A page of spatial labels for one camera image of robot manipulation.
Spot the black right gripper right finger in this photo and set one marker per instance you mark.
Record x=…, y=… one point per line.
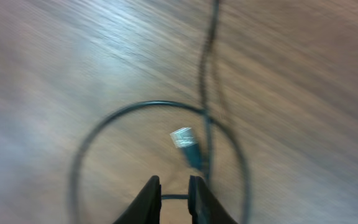
x=203, y=206

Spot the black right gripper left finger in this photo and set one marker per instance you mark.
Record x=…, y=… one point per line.
x=146, y=207

